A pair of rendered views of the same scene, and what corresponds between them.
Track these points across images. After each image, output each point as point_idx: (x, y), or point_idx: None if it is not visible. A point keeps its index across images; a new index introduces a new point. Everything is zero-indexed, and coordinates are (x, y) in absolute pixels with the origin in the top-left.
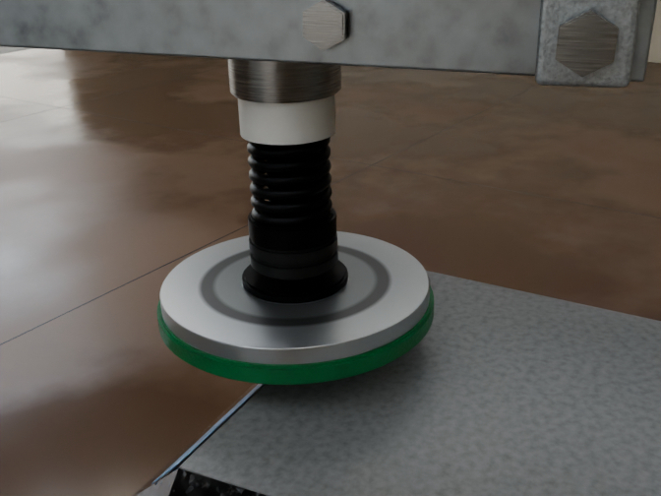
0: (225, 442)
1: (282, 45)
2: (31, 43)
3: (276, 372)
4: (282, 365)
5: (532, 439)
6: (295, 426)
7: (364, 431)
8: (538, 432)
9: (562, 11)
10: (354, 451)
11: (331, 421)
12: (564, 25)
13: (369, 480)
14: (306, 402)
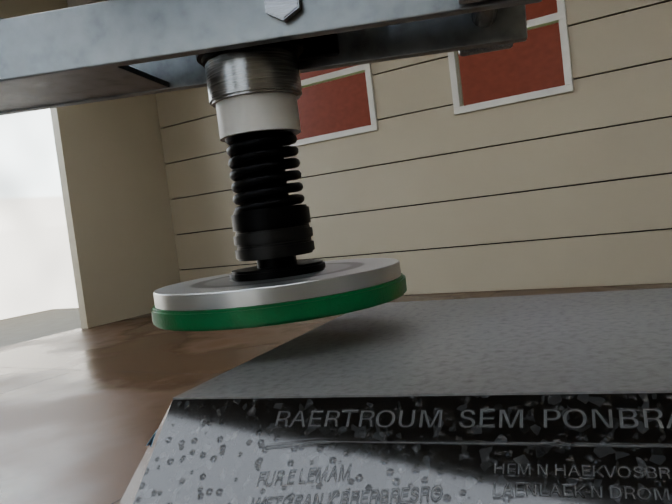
0: (220, 382)
1: (249, 28)
2: (40, 70)
3: (266, 310)
4: (271, 304)
5: (519, 342)
6: (289, 367)
7: (357, 360)
8: (523, 339)
9: None
10: (350, 368)
11: (324, 360)
12: None
13: (368, 377)
14: (298, 357)
